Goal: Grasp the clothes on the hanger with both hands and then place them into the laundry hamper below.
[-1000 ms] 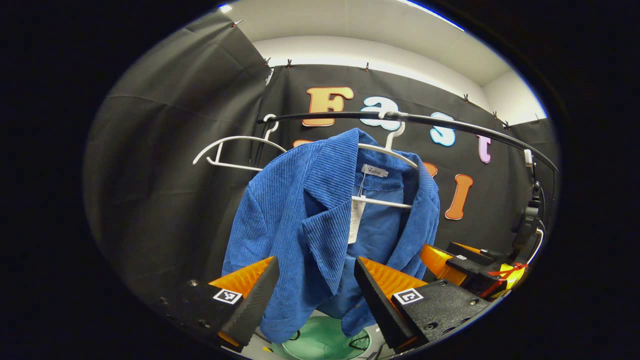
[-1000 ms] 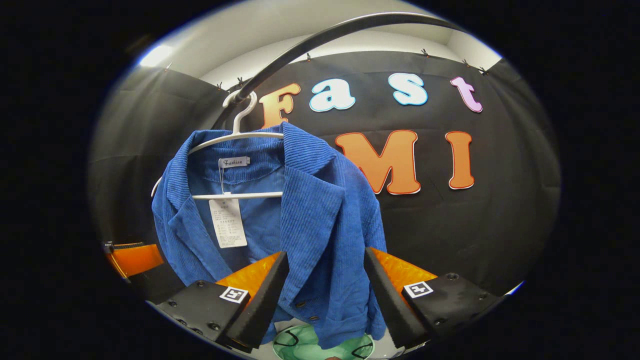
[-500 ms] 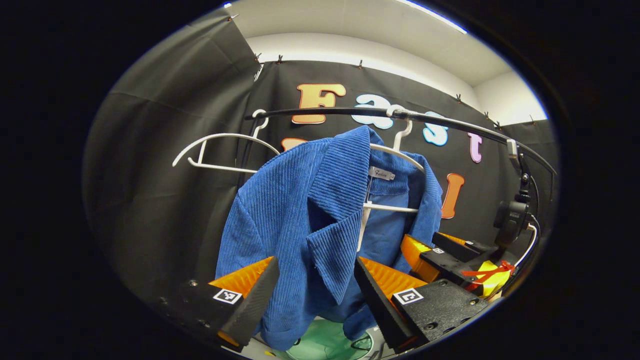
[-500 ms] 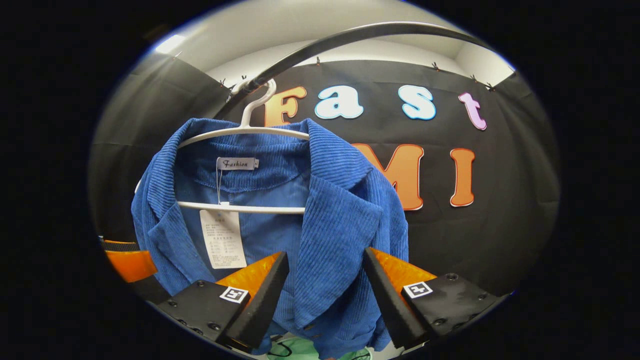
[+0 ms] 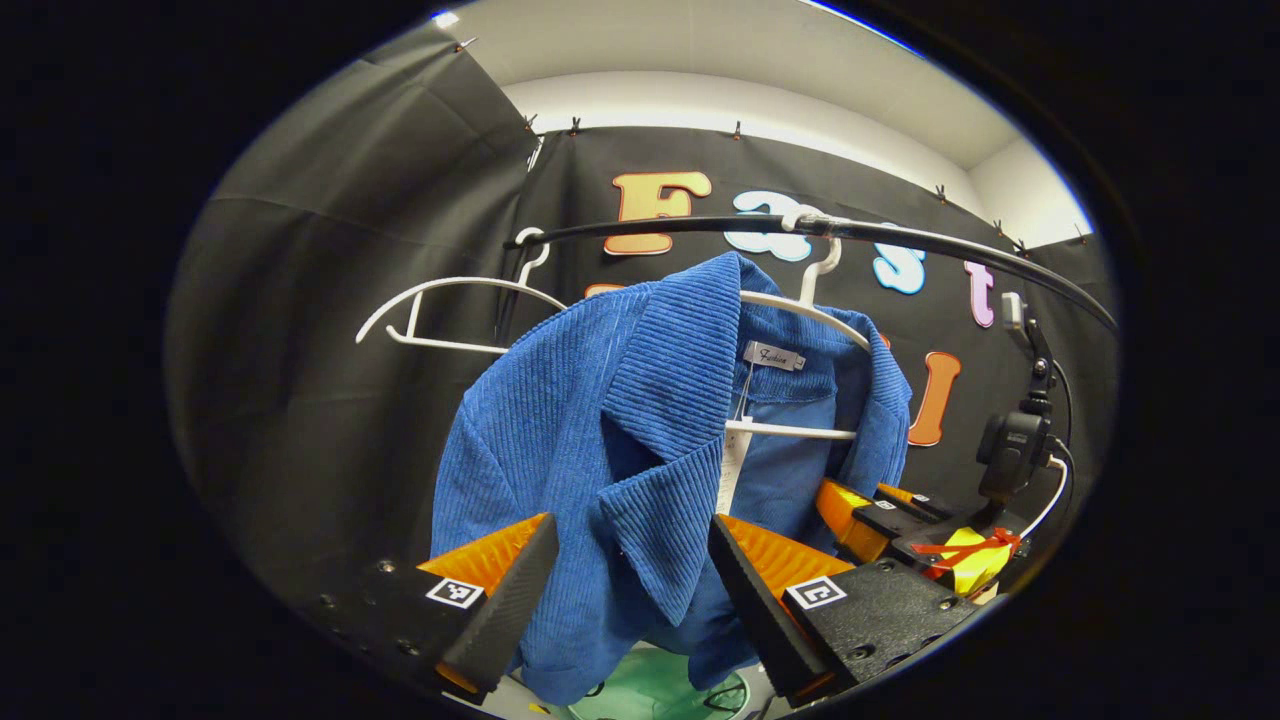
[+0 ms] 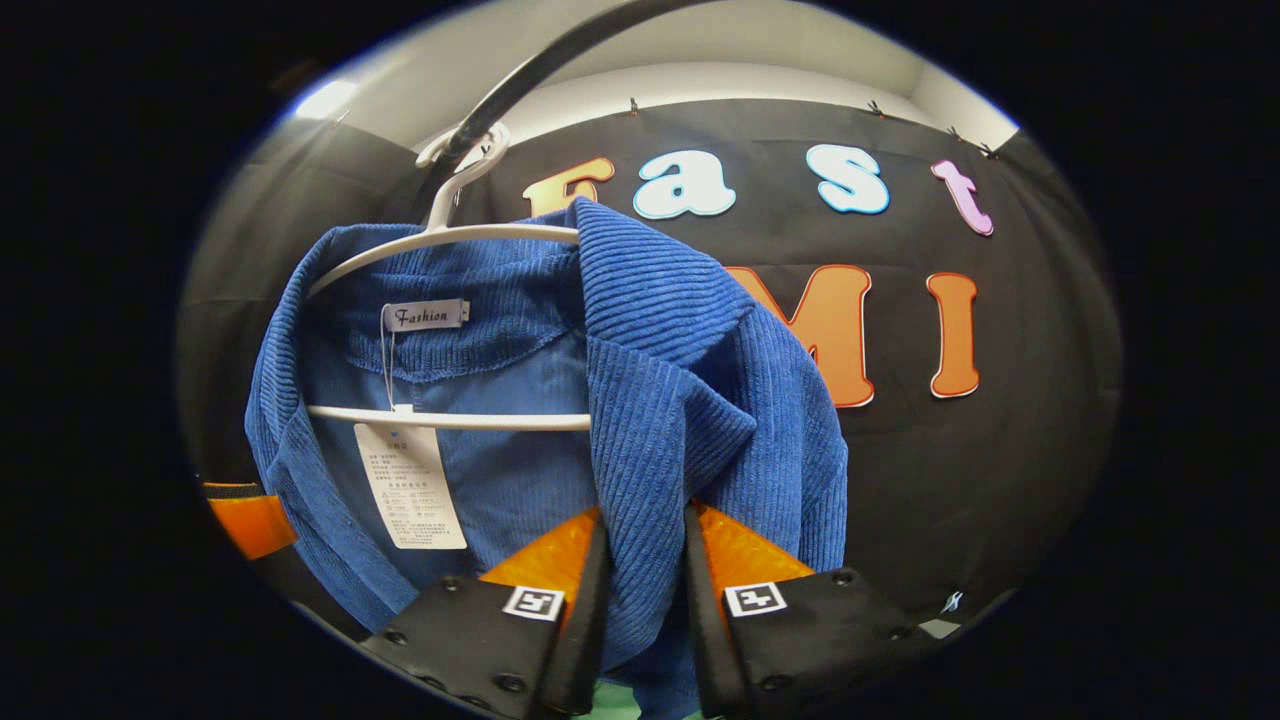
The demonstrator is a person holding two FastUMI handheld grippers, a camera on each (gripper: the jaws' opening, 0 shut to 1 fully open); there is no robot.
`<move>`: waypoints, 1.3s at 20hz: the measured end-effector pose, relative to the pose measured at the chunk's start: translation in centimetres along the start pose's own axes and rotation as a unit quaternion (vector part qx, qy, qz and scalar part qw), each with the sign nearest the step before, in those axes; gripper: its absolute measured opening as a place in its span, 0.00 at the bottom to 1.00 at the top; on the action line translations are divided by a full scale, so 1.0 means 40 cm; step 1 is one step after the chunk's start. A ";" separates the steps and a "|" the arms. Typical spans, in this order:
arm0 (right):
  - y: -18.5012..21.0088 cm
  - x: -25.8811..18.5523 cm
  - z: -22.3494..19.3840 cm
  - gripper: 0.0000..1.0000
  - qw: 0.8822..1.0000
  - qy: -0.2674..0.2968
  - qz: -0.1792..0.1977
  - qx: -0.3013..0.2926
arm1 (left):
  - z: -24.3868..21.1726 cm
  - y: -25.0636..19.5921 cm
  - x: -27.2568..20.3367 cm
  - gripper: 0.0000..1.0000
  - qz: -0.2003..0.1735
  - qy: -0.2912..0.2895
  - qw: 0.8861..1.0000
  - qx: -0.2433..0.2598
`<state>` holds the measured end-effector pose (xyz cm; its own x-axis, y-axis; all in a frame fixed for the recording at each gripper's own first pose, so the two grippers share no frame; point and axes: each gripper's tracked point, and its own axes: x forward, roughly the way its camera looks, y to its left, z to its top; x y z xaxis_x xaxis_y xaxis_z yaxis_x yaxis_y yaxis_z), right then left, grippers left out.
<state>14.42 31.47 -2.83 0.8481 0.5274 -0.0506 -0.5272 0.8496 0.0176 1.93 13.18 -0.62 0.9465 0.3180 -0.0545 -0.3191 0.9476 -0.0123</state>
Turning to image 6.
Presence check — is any white plastic hanger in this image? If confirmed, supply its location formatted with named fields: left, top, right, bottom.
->
left=305, top=120, right=593, bottom=433

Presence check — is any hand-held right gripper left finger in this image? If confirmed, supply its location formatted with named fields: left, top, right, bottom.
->
left=358, top=505, right=614, bottom=720

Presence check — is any black backdrop cloth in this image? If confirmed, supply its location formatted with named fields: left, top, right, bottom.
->
left=178, top=98, right=1123, bottom=641

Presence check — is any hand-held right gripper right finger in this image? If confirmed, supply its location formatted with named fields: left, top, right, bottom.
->
left=683, top=500, right=943, bottom=720

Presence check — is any black clothes rack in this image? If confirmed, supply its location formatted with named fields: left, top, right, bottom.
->
left=430, top=0, right=721, bottom=201

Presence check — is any ceiling light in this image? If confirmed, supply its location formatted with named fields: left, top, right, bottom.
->
left=295, top=80, right=358, bottom=121

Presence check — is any white paper hang tag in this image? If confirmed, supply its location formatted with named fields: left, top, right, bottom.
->
left=353, top=405, right=469, bottom=551

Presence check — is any blue corduroy jacket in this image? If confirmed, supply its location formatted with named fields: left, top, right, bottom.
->
left=245, top=197, right=851, bottom=720

